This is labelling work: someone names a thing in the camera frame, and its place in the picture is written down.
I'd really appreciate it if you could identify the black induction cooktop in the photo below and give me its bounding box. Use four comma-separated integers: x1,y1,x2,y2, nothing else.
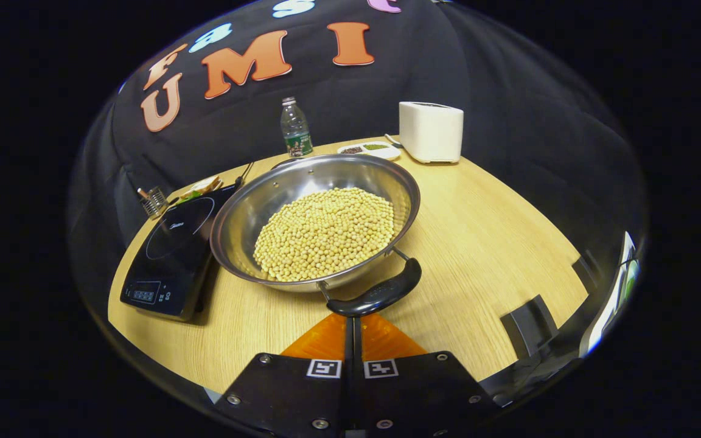
120,182,239,322

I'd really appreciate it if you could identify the black chair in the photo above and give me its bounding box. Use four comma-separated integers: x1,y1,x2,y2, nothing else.
501,294,559,360
572,249,602,294

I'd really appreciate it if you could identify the clear plastic water bottle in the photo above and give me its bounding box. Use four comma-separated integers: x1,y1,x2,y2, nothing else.
281,96,314,159

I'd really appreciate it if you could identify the white toaster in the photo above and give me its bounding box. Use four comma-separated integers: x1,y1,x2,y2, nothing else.
399,102,464,164

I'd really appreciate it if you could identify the pile of yellow soybeans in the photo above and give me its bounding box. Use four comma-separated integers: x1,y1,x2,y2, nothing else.
253,187,396,282

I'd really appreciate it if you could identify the white divided plate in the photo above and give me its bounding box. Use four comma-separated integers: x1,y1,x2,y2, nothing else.
337,141,402,162

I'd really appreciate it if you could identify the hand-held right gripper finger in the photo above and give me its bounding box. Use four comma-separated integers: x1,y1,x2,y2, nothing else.
354,313,498,437
214,313,354,437

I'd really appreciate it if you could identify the bright screen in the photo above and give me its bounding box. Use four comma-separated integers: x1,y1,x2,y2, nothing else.
579,231,638,358

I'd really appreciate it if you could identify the sandwich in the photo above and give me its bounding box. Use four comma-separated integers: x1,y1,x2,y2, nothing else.
179,176,224,202

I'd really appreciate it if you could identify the stainless steel pot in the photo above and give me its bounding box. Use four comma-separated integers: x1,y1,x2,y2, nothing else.
209,153,423,318

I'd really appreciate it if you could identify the metal wire rack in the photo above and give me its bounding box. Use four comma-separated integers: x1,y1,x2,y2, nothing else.
137,186,169,220

